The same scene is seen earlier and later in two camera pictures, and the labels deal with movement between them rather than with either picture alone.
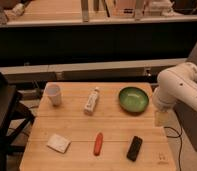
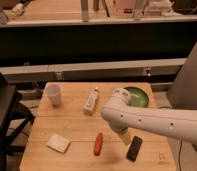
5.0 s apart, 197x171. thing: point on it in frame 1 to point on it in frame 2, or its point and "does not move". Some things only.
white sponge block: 58,143 does not move
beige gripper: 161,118 to 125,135
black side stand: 9,119 does not move
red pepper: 98,144 does not move
